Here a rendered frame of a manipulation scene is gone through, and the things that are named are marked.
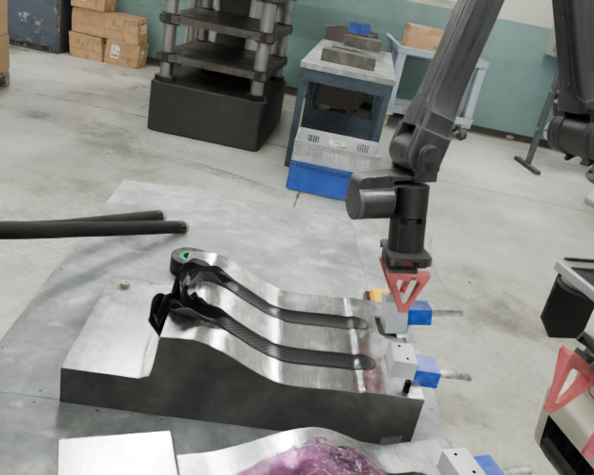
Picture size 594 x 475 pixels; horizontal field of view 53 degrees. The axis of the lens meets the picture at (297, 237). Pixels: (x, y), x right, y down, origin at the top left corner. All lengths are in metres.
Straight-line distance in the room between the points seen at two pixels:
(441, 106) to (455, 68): 0.06
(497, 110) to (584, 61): 6.49
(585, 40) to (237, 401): 0.75
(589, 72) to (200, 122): 4.08
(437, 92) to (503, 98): 6.63
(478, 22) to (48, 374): 0.80
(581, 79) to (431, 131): 0.28
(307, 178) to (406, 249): 3.23
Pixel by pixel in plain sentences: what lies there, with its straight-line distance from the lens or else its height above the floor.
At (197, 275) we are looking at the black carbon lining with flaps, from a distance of 0.93.
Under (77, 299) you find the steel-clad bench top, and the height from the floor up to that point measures 0.80.
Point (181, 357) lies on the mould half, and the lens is 0.83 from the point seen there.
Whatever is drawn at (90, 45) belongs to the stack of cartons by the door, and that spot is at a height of 0.16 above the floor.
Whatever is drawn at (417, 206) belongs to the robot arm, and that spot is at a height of 1.11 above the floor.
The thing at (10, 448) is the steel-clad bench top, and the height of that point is 0.80.
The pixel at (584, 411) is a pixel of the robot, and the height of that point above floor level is 0.80.
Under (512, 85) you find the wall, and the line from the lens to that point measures 7.53.
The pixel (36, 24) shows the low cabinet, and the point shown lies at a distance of 7.76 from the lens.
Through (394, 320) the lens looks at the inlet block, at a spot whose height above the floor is 0.92.
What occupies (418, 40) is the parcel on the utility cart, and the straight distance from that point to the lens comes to 6.73.
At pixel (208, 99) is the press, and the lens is 4.87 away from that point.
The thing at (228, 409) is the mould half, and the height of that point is 0.83.
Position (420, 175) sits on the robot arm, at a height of 1.16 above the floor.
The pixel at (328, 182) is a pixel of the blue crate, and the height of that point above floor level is 0.11.
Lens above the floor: 1.40
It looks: 24 degrees down
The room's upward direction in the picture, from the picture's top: 11 degrees clockwise
